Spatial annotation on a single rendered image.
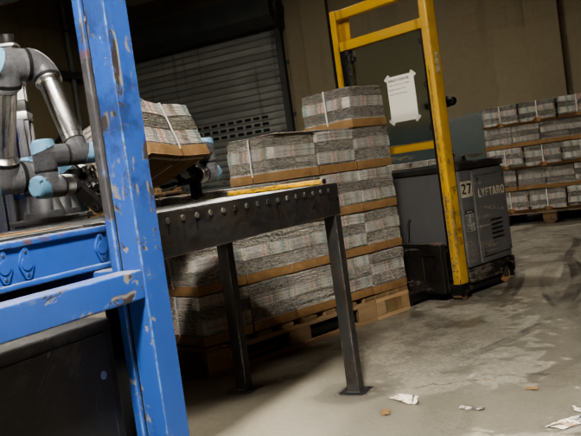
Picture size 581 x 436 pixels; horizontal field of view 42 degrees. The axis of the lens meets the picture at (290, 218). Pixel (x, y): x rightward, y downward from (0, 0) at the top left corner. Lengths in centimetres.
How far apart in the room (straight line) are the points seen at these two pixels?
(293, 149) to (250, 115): 754
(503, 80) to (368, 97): 587
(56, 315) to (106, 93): 46
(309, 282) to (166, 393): 229
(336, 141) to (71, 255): 259
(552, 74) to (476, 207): 527
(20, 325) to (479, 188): 374
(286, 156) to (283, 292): 68
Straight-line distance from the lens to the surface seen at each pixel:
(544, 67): 986
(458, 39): 1021
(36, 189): 256
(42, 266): 157
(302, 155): 383
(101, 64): 158
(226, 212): 217
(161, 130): 282
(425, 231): 475
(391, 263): 429
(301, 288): 378
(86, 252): 165
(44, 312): 136
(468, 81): 1013
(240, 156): 391
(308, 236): 381
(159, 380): 158
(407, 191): 479
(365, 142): 418
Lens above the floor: 84
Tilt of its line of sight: 3 degrees down
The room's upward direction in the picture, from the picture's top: 8 degrees counter-clockwise
